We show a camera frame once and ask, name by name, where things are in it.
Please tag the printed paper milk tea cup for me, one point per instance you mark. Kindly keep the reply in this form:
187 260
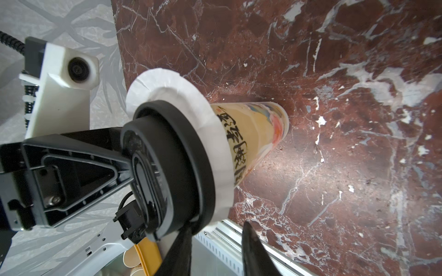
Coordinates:
253 129

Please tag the black plastic cup lid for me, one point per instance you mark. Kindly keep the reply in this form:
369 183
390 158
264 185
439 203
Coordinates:
174 185

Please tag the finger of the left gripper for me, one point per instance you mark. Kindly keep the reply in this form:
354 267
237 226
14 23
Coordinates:
70 173

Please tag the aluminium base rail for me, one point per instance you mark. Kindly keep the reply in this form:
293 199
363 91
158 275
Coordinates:
241 251

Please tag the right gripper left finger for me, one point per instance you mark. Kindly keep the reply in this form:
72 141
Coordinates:
178 260

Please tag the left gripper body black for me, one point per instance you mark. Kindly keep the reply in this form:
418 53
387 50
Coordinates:
16 198

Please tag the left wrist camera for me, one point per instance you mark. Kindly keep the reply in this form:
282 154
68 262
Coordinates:
65 78

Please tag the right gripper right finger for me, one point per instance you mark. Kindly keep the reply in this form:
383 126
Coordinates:
256 260

